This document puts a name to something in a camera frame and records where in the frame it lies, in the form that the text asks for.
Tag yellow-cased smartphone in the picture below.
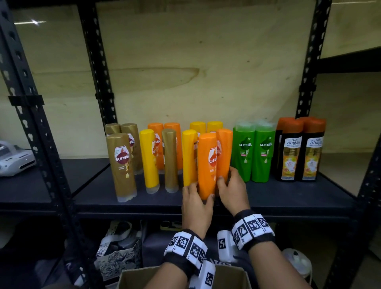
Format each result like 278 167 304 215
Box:
160 220 182 231

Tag person's right hand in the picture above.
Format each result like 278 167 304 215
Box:
216 166 250 216

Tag left wristband with marker tags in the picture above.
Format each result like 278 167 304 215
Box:
162 228 208 279

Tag brown cardboard box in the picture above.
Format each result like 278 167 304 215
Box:
117 264 252 289

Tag small green shampoo bottle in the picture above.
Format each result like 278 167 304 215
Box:
232 122 256 183
251 121 277 183

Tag patterned fabric bag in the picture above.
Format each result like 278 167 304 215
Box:
95 220 143 283

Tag white plastic jug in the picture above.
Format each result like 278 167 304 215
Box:
282 248 313 280

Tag white plastic device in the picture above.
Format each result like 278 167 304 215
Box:
0 140 36 177

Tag right wristband with marker tags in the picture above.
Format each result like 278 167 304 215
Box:
231 209 276 252

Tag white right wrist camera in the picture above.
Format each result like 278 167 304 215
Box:
217 229 239 263

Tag wristband with marker tags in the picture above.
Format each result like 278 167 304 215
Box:
162 228 208 279
231 209 276 252

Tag person's right forearm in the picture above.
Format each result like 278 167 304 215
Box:
248 241 313 289

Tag person's left hand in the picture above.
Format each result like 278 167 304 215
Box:
181 182 215 239

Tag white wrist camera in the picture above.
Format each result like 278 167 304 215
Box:
188 260 216 289
217 229 239 263

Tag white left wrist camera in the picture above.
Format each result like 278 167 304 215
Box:
188 260 216 289

